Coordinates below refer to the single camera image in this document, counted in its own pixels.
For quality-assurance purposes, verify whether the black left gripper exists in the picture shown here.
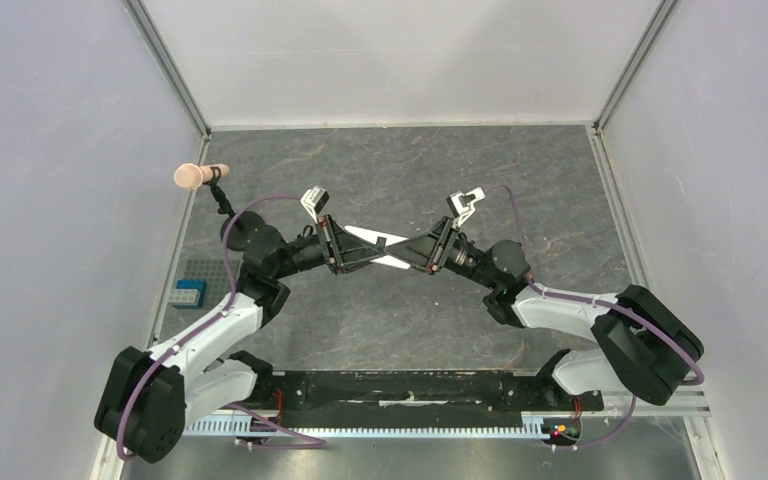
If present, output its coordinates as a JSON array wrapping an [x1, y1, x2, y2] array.
[[273, 213, 386, 280]]

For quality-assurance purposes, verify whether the white remote control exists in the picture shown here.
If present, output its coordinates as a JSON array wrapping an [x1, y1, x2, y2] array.
[[344, 225, 411, 270]]

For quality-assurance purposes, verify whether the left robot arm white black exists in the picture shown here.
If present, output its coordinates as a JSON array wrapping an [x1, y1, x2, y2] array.
[[94, 211, 407, 463]]

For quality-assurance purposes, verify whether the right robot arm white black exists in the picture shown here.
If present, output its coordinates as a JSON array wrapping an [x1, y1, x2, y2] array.
[[352, 218, 705, 408]]

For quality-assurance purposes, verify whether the grey lego baseplate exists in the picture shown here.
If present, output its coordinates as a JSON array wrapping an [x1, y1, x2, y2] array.
[[176, 259, 231, 305]]

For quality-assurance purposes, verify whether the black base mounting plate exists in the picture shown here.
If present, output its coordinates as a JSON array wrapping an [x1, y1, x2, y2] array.
[[241, 370, 604, 428]]

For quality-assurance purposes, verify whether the blue lego brick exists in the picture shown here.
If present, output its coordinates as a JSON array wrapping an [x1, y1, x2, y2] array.
[[167, 278, 207, 309]]

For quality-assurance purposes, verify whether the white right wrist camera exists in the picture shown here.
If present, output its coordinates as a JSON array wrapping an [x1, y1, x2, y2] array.
[[446, 187, 486, 230]]

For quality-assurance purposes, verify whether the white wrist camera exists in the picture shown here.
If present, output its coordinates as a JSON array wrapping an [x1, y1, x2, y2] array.
[[446, 187, 486, 230], [300, 185, 329, 221]]

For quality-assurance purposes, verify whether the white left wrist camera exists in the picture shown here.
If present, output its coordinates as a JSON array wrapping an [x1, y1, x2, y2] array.
[[300, 185, 329, 221]]

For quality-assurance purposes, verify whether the white cable duct strip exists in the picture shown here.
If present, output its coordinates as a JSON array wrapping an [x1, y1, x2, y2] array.
[[183, 412, 550, 440]]

